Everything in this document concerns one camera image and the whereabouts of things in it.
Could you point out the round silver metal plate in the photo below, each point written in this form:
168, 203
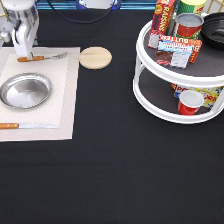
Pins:
25, 90

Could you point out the red soup can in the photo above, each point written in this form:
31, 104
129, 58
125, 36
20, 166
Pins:
188, 25

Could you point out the yellow popcorn box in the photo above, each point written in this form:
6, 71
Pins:
210, 94

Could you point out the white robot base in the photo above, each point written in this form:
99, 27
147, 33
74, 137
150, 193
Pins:
97, 4

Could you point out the beige woven placemat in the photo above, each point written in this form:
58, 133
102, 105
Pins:
58, 109

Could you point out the green yellow can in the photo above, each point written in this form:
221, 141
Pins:
191, 6

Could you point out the white two-tier turntable shelf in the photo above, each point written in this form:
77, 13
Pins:
152, 82

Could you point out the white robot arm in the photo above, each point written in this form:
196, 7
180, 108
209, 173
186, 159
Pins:
25, 10

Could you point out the orange butter box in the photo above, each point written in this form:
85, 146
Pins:
196, 45

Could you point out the knife with wooden handle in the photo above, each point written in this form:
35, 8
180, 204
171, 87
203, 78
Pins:
26, 126

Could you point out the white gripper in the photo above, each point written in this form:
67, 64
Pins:
22, 34

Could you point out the brown chocolate pudding box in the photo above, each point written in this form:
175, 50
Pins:
173, 54

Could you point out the black bowl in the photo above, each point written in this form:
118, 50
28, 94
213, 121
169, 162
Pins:
212, 31

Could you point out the fork with wooden handle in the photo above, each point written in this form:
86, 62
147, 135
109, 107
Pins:
40, 58

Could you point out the small red cup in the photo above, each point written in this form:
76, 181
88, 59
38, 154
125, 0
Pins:
189, 102

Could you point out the red raisins box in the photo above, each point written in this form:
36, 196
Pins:
162, 17

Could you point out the round wooden coaster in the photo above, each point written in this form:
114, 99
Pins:
95, 58

